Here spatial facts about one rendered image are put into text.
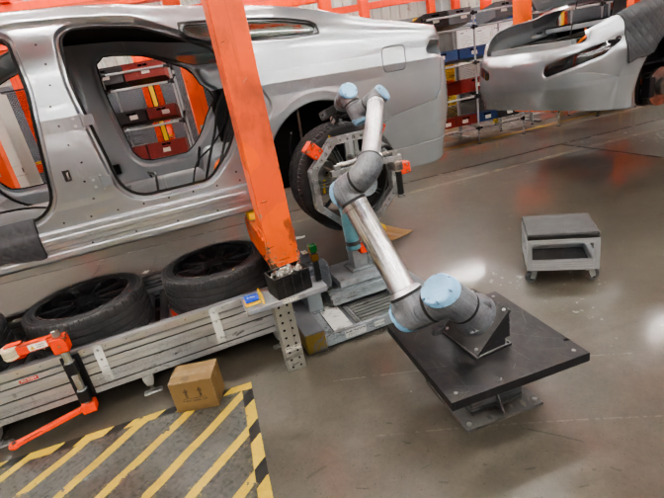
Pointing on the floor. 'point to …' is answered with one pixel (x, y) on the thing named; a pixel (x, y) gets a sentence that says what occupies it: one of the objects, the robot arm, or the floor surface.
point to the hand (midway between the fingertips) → (331, 122)
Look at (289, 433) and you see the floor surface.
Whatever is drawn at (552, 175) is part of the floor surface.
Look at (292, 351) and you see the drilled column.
